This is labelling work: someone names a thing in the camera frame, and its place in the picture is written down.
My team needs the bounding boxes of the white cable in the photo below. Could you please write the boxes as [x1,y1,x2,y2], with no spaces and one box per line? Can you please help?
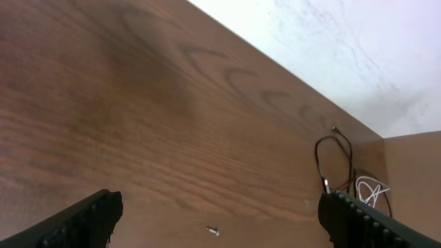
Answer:
[355,175,391,209]

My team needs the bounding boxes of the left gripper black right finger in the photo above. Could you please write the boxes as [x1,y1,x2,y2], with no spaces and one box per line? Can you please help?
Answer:
[318,191,440,248]

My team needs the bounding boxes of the short black cable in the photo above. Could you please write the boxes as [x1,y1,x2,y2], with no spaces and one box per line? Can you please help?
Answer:
[314,126,393,218]

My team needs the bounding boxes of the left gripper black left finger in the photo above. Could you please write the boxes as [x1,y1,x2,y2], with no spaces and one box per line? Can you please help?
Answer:
[1,189,123,248]

